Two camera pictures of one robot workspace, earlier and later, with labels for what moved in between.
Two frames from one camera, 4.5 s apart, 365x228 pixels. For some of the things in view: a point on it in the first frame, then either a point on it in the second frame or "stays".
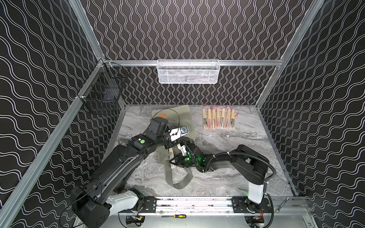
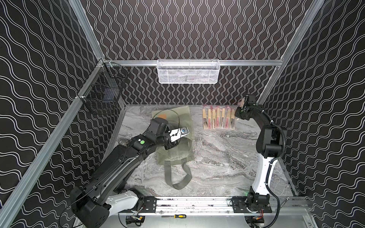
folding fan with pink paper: x=209 y=117 stays
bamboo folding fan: x=219 y=117 stays
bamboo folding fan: x=223 y=118 stays
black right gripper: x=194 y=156 → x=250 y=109
